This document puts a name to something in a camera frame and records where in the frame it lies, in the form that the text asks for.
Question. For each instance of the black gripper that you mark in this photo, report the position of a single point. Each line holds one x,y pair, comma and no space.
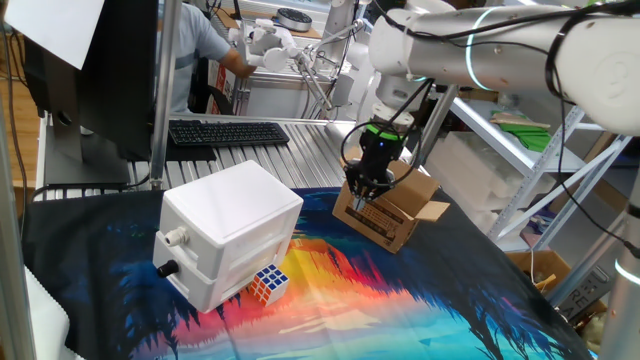
380,155

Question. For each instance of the grey lettered plate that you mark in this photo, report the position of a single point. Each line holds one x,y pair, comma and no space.
585,295

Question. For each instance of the white paper sheet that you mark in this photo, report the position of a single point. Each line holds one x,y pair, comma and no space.
55,25

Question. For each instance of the black computer monitor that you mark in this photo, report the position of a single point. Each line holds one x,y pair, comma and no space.
120,75

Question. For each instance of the white articulated support linkage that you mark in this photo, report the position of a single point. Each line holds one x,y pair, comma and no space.
340,90

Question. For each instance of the white robotic hand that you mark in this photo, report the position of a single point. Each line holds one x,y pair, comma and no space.
272,52

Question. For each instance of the aluminium equipment case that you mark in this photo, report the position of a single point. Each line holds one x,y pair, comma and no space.
270,100

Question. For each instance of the bystander torso light blue shirt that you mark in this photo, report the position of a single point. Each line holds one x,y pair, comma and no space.
195,50

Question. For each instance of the red white carton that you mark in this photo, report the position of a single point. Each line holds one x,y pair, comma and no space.
217,90

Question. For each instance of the slim silver white robot arm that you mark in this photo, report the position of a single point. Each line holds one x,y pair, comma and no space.
339,25

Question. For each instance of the brown cardboard box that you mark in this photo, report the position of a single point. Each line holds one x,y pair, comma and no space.
385,225

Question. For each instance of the Rubik's cube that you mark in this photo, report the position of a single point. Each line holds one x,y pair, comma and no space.
267,285

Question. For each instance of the colourful forest print tablecloth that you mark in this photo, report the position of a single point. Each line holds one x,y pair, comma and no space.
350,310

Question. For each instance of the flat wooden tool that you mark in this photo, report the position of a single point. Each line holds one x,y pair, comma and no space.
515,120

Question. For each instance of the beige cloth bag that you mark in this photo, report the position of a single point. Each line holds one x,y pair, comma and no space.
595,330

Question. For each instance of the white plastic drawer cabinet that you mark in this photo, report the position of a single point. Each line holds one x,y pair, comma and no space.
225,210

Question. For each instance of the white foam blocks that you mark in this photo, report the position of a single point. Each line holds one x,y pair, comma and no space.
465,170

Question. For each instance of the white metal shelf rack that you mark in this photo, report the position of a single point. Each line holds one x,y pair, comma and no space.
500,132

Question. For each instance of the black mouse pad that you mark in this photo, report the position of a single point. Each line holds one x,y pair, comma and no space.
195,152

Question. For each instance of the black office chair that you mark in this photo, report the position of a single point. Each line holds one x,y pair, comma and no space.
200,95

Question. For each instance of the round black disc device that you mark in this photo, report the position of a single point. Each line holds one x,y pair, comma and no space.
295,19

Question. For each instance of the bystander bare forearm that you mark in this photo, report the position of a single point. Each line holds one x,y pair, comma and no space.
237,62

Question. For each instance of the black computer keyboard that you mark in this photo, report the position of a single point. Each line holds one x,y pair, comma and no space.
225,134

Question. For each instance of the green folded cloth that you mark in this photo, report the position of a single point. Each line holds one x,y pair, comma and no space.
530,137

